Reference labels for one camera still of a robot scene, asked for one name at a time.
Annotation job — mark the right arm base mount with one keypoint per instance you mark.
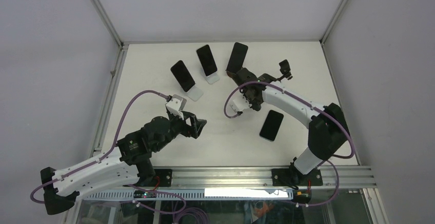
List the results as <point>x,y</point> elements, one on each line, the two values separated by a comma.
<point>295,178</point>

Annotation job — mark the black tall clamp stand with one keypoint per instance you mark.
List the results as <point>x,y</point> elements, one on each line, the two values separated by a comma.
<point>285,70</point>

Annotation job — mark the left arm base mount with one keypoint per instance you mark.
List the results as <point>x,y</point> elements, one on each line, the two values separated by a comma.
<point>159,178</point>

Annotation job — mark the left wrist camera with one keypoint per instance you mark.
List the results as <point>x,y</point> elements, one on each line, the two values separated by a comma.
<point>175,105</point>

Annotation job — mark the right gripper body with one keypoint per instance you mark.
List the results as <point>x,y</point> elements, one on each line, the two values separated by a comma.
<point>254,102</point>

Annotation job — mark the white slotted cable duct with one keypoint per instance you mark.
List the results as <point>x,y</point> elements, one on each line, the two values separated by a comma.
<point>201,194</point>

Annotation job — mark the black phone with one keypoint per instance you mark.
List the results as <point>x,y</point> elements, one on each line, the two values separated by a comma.
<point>182,75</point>
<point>237,57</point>
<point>271,125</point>
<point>207,60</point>

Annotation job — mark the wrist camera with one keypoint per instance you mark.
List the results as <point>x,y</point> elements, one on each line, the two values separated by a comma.
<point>175,105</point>
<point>239,105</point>

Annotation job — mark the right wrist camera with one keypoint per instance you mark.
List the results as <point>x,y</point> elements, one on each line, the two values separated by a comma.
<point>239,105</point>

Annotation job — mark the white folding phone stand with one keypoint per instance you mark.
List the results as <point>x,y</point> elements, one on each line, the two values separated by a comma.
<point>212,78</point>

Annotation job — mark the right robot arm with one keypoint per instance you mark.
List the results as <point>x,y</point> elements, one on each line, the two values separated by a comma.
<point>327,128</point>

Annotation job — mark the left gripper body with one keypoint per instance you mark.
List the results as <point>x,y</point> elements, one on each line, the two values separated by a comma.
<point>179,126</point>

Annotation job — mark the aluminium frame rail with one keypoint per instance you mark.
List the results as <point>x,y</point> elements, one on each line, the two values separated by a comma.
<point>325,177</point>

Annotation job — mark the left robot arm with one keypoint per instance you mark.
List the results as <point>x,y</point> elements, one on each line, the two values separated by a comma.
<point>127,164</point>

